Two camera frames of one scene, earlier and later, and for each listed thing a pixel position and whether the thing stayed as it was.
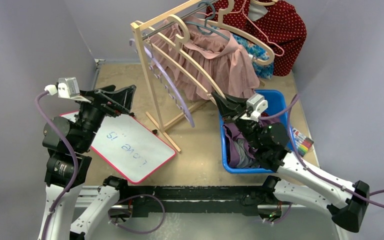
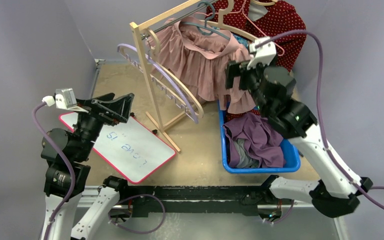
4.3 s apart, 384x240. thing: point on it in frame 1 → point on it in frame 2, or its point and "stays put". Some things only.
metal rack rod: [169, 24] stays put
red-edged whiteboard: [132, 146] stays put
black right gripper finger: [231, 105] → [233, 70]
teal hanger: [204, 28] stays put
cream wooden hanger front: [181, 40] → [161, 67]
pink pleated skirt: [197, 62] stays put
